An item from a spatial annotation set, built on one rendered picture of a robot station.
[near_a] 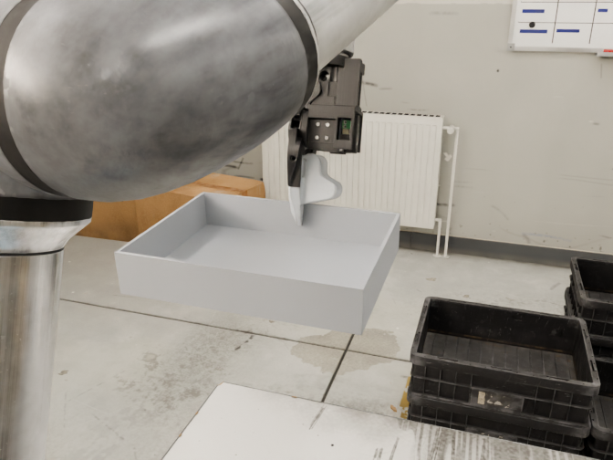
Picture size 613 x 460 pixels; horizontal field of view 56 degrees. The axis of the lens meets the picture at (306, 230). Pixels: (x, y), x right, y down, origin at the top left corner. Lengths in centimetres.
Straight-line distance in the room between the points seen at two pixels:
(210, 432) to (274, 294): 46
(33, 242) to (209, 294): 27
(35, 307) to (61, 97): 15
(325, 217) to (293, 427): 39
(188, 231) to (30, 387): 41
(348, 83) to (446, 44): 244
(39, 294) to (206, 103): 17
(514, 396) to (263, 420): 62
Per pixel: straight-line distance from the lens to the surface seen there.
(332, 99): 74
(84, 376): 244
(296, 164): 71
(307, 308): 57
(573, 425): 145
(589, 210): 334
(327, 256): 70
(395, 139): 313
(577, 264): 200
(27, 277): 38
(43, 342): 41
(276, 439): 97
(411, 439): 98
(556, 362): 163
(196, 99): 29
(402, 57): 319
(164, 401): 223
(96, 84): 29
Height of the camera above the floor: 135
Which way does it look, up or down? 22 degrees down
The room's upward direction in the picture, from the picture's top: straight up
